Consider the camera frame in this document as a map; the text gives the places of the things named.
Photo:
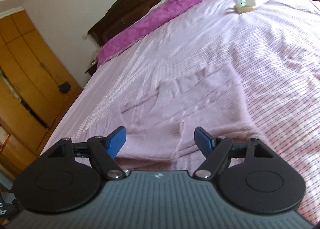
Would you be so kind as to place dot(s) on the small black handbag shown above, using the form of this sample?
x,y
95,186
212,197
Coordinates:
x,y
65,87

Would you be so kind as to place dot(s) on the beige power strip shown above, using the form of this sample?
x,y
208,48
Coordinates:
x,y
245,9

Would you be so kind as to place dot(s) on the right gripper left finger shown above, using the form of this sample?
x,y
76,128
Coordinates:
x,y
102,153

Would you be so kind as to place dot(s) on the pink checkered bed sheet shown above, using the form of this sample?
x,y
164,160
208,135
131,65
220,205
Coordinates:
x,y
274,50

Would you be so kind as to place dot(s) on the lilac cable knit cardigan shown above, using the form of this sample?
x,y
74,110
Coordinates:
x,y
160,126

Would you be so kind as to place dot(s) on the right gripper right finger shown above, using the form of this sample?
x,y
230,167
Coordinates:
x,y
216,150

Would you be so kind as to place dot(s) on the white charger plug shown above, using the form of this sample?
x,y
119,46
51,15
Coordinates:
x,y
239,3
250,3

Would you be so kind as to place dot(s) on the dark wooden headboard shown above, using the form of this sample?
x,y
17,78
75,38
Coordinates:
x,y
121,15

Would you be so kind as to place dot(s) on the wooden wardrobe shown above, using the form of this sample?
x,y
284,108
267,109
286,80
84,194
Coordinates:
x,y
31,104

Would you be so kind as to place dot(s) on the magenta quilt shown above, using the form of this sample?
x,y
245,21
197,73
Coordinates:
x,y
155,19

